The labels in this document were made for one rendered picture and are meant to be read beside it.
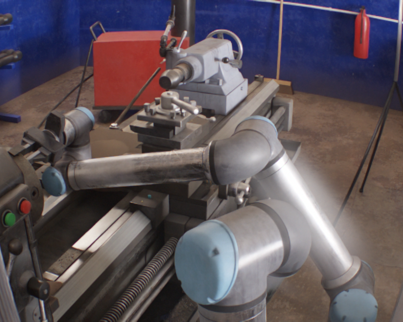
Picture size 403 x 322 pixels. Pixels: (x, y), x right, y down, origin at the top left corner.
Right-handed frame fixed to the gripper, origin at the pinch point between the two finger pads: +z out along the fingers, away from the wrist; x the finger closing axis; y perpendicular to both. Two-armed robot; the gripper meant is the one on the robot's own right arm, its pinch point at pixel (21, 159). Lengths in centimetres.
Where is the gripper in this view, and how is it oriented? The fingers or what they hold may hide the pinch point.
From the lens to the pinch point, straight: 148.1
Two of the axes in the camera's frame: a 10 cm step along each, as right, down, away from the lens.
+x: -8.7, -4.8, 1.5
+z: -3.7, 4.1, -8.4
